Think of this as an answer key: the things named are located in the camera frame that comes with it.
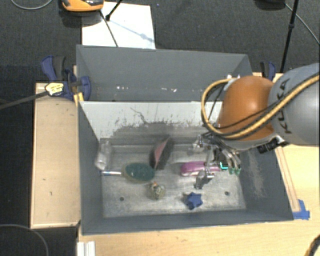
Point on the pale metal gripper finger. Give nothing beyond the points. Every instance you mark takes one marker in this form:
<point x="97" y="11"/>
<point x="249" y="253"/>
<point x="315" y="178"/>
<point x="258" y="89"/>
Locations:
<point x="200" y="181"/>
<point x="209" y="175"/>

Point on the purple plastic stapler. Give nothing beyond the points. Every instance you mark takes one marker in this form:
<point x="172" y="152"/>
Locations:
<point x="191" y="168"/>

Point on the blue star toy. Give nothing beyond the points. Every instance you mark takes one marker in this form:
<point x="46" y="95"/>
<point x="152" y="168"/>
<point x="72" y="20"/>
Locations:
<point x="193" y="200"/>

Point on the grey metal bin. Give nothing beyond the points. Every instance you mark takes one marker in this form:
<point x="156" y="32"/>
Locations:
<point x="140" y="75"/>

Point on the black cylinder on white bracket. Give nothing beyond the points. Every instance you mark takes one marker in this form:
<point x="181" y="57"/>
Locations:
<point x="267" y="147"/>

